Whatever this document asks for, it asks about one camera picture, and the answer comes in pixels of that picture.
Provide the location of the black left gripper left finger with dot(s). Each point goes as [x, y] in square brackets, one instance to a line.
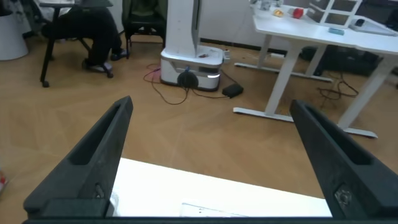
[93, 161]

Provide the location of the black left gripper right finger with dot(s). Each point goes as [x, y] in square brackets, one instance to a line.
[348, 168]

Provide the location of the white standing desk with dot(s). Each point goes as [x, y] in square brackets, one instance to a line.
[367, 93]
[283, 77]

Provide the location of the black office chair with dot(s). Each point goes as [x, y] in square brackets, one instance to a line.
[49, 46]

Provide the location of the seated man white shirt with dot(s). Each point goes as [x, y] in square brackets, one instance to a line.
[93, 34]

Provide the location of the teal small box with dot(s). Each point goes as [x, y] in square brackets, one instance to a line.
[336, 31]

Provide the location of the black power adapter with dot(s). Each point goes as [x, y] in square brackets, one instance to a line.
[232, 90]

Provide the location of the grey flat tray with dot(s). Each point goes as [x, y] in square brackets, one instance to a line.
[373, 28]

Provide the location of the black computer mouse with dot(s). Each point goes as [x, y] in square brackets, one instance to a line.
[359, 22]

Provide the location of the white plant pot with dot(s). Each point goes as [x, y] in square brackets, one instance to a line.
[12, 37]

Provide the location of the chair with green jacket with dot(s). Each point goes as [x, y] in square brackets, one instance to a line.
[143, 18]

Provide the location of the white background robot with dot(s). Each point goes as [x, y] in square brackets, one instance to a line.
[186, 40]

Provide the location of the white drawer organizer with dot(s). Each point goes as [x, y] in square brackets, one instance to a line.
[334, 14]

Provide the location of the red apple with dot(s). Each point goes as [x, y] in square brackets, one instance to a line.
[298, 13]

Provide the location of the yellow bread piece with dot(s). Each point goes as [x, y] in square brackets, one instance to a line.
[278, 12]

